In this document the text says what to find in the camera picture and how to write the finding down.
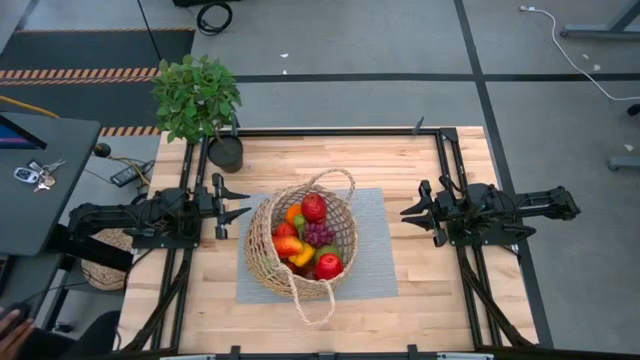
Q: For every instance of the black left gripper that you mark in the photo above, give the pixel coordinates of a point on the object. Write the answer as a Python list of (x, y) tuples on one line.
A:
[(218, 205)]

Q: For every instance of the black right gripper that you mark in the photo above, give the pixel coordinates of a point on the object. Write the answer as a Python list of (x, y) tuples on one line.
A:
[(445, 212)]

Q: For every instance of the orange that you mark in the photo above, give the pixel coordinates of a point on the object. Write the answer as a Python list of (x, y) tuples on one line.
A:
[(293, 212)]

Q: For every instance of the red yellow apple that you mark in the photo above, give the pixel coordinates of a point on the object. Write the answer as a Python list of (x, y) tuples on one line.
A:
[(287, 246)]

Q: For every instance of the green apple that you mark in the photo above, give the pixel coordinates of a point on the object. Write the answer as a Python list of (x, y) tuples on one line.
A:
[(300, 221)]

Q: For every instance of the yellow bell pepper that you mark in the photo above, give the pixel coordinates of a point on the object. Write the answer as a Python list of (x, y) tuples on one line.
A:
[(302, 256)]

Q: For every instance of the purple grape bunch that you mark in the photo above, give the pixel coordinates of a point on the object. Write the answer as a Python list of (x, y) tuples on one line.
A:
[(318, 234)]

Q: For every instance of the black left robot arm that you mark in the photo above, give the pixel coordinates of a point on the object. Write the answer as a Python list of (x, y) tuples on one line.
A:
[(110, 217)]

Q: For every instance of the round woven straw basket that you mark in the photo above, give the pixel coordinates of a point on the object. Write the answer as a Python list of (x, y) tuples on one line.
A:
[(102, 272)]

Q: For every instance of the grey woven placemat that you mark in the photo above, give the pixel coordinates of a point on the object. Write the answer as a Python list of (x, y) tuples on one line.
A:
[(375, 250)]

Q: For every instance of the black power adapter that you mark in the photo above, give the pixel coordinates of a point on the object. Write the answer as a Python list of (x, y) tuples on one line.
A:
[(129, 174)]

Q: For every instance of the potted green leafy plant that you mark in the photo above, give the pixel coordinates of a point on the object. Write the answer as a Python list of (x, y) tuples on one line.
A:
[(195, 95)]

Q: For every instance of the dark grey desk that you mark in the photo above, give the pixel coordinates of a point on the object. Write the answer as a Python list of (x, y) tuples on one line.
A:
[(50, 210)]

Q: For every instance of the silver keys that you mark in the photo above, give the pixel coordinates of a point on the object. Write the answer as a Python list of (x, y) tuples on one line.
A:
[(46, 179)]

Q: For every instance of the person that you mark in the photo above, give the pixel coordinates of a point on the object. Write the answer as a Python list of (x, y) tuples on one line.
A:
[(90, 336)]

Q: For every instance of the grey furniture foot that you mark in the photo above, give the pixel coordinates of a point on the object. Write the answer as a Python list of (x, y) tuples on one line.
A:
[(625, 163)]

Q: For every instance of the black silver car key fob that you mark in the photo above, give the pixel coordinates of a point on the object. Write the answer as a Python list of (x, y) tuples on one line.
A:
[(26, 175)]

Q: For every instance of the black floor mat striped edge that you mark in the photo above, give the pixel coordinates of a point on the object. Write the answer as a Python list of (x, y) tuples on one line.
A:
[(90, 50)]

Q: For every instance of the monitor with blue screen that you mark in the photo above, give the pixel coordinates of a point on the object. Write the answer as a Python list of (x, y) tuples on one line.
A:
[(12, 137)]

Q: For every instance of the black chair caster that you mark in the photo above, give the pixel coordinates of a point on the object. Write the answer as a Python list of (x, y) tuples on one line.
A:
[(635, 109)]

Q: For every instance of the black computer mouse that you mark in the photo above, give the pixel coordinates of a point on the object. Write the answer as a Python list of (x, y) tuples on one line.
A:
[(20, 309)]

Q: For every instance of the grey furniture leg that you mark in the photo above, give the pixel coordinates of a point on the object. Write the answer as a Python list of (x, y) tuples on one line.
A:
[(595, 34)]

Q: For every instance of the person's hand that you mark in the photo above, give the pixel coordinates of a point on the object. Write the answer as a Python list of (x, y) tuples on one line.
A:
[(12, 335)]

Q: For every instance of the black aluminium table frame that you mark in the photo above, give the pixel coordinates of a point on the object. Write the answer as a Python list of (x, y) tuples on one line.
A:
[(350, 132)]

